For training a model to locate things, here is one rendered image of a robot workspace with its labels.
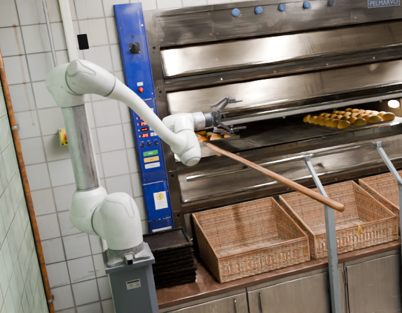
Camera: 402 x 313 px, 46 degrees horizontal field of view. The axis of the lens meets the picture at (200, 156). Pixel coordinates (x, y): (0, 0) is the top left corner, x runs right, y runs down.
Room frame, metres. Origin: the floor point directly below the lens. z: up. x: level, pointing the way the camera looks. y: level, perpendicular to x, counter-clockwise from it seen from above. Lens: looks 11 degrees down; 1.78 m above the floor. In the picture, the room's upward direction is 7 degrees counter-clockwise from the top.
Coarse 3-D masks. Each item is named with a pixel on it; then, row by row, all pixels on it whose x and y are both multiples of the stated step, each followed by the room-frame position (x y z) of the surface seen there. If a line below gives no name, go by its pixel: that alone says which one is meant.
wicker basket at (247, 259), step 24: (216, 216) 2.85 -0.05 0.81; (240, 216) 2.88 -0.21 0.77; (264, 216) 2.92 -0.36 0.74; (288, 216) 2.73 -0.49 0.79; (216, 240) 2.81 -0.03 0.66; (240, 240) 2.84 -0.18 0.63; (264, 240) 2.87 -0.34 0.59; (288, 240) 2.49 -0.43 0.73; (216, 264) 2.42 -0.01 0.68; (240, 264) 2.58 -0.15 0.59; (264, 264) 2.45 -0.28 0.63; (288, 264) 2.48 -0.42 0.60
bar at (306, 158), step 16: (368, 144) 2.75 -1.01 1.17; (288, 160) 2.62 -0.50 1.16; (304, 160) 2.64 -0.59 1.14; (384, 160) 2.71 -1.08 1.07; (192, 176) 2.49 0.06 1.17; (208, 176) 2.51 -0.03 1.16; (320, 192) 2.51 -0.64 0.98; (400, 192) 2.57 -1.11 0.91; (400, 208) 2.57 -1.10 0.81; (400, 224) 2.58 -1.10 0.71; (336, 256) 2.44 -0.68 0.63; (336, 272) 2.43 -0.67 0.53; (336, 288) 2.43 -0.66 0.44; (336, 304) 2.43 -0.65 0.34
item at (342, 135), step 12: (348, 132) 3.14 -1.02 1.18; (360, 132) 3.16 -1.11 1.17; (372, 132) 3.18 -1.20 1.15; (276, 144) 3.05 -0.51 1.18; (288, 144) 3.03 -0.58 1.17; (300, 144) 3.05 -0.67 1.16; (312, 144) 3.07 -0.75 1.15; (204, 156) 2.95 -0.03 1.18; (216, 156) 2.91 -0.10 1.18; (228, 156) 2.93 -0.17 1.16; (240, 156) 2.95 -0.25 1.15; (180, 168) 2.85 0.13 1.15
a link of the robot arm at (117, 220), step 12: (120, 192) 1.96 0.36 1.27; (108, 204) 1.87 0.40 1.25; (120, 204) 1.87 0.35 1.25; (132, 204) 1.90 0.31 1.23; (96, 216) 1.91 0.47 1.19; (108, 216) 1.85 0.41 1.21; (120, 216) 1.85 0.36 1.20; (132, 216) 1.88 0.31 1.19; (96, 228) 1.92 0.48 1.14; (108, 228) 1.86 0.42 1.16; (120, 228) 1.84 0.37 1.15; (132, 228) 1.86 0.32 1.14; (108, 240) 1.87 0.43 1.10; (120, 240) 1.84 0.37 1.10; (132, 240) 1.86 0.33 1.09
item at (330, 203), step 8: (208, 144) 3.24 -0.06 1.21; (224, 152) 2.89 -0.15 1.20; (240, 160) 2.62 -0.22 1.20; (256, 168) 2.39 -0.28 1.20; (264, 168) 2.33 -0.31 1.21; (272, 176) 2.20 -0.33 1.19; (280, 176) 2.13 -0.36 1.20; (288, 184) 2.03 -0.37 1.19; (296, 184) 1.97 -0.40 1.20; (304, 192) 1.88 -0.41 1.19; (312, 192) 1.84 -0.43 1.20; (320, 200) 1.76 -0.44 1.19; (328, 200) 1.72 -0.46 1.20; (336, 208) 1.65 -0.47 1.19; (344, 208) 1.64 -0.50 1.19
